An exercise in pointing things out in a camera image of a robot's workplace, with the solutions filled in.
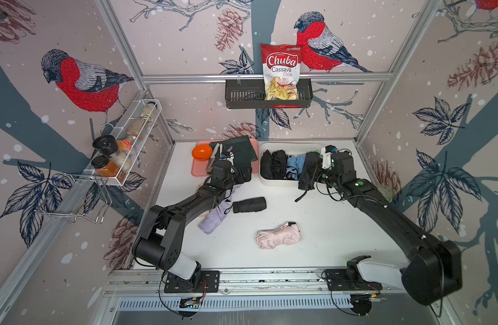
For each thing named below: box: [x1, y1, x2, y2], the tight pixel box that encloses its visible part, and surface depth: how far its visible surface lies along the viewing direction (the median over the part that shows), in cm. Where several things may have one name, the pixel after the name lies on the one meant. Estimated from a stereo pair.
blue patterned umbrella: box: [286, 155, 299, 181], surface depth 102 cm
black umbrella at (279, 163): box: [271, 149, 289, 180], surface depth 103 cm
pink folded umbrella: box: [255, 221, 302, 250], surface depth 81 cm
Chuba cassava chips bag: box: [261, 43, 303, 101], surface depth 85 cm
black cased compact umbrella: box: [232, 196, 267, 214], surface depth 94 cm
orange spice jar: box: [90, 155, 126, 184], surface depth 62 cm
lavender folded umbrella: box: [198, 184, 242, 235], surface depth 89 cm
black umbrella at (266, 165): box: [259, 149, 273, 180], surface depth 106 cm
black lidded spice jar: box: [92, 134, 122, 162], surface depth 63 cm
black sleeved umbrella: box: [294, 151, 323, 203], surface depth 81 cm
